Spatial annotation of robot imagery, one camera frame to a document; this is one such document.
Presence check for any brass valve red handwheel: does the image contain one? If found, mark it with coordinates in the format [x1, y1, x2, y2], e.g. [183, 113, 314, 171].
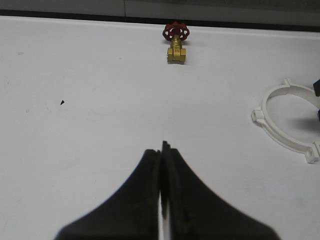
[162, 21, 190, 63]

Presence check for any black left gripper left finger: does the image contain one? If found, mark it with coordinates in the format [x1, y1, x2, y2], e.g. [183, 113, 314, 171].
[56, 149, 161, 240]

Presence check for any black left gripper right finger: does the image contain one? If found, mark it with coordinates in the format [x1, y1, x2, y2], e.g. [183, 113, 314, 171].
[160, 141, 279, 240]

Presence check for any white half pipe clamp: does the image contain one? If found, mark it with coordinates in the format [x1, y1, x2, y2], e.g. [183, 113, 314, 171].
[286, 84, 320, 164]
[250, 77, 318, 165]

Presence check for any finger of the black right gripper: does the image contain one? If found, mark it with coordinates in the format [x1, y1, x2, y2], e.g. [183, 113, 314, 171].
[313, 79, 320, 119]

